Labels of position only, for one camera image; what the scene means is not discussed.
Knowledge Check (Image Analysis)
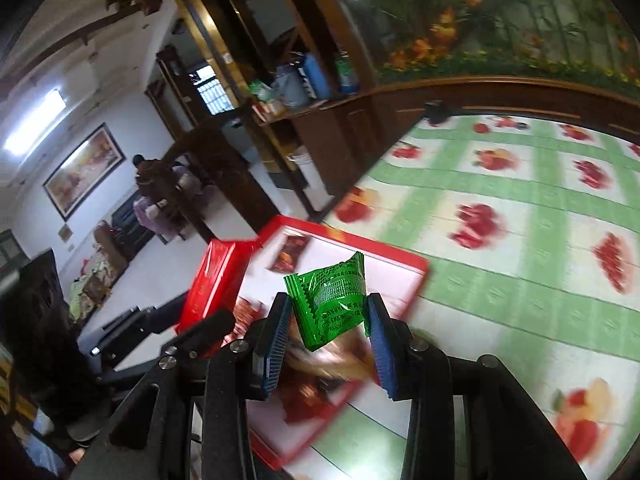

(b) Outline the wooden cabinet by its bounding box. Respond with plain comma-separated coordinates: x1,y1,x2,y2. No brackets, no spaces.
145,0,426,216

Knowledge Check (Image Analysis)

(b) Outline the framed wall picture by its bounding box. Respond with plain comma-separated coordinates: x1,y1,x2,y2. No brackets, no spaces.
42,122,127,222

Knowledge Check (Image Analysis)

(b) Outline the green fruit print tablecloth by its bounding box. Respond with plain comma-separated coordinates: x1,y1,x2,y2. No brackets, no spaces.
280,114,640,480

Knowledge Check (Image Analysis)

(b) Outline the green snack packet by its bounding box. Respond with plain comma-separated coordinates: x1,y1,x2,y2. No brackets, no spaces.
283,251,372,352

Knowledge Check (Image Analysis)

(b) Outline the grey bag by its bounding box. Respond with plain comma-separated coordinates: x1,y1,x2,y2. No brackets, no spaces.
274,62,312,109

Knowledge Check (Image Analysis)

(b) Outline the green plastic bottle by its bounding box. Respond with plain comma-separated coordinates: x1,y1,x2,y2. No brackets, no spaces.
335,54,362,97

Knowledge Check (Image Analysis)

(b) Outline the blue bag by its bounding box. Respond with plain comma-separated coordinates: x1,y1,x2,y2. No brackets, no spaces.
301,52,334,102

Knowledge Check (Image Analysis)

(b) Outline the green bag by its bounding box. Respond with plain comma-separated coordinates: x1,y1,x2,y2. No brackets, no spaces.
247,79,274,104

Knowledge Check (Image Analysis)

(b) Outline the black binder clip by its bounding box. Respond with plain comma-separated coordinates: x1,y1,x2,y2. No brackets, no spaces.
423,101,454,127

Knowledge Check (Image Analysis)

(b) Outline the ceiling tube light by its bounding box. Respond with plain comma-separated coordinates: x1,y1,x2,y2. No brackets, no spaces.
4,88,67,155

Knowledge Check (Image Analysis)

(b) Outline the white bucket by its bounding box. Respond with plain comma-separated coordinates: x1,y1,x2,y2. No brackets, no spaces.
286,146,327,192

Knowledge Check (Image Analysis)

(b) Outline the wooden chair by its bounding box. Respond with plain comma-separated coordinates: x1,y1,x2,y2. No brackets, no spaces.
94,220,130,282

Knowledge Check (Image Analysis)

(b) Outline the dark sofa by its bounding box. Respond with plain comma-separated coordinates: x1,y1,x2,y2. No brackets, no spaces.
110,199,153,262

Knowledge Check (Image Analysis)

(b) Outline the red gift box tray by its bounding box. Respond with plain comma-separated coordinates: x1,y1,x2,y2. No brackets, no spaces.
174,214,432,472

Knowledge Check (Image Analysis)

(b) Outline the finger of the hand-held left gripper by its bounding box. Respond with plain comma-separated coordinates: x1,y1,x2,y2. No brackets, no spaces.
164,308,237,359

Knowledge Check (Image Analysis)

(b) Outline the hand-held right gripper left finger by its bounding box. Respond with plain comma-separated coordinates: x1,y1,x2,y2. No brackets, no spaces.
70,293,293,480

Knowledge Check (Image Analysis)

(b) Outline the floral wall mural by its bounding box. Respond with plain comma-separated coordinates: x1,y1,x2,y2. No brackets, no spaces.
320,0,640,97

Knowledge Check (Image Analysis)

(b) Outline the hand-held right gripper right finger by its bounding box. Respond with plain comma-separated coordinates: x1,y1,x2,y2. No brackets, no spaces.
366,292,587,480

